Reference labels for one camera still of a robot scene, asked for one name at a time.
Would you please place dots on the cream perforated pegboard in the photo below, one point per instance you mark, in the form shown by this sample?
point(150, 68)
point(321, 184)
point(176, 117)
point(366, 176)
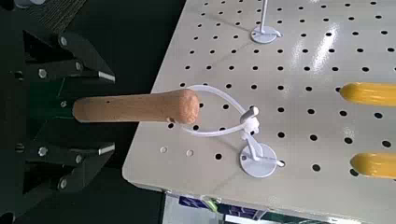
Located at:
point(295, 193)

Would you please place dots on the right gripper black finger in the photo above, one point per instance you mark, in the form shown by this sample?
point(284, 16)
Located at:
point(77, 161)
point(77, 59)

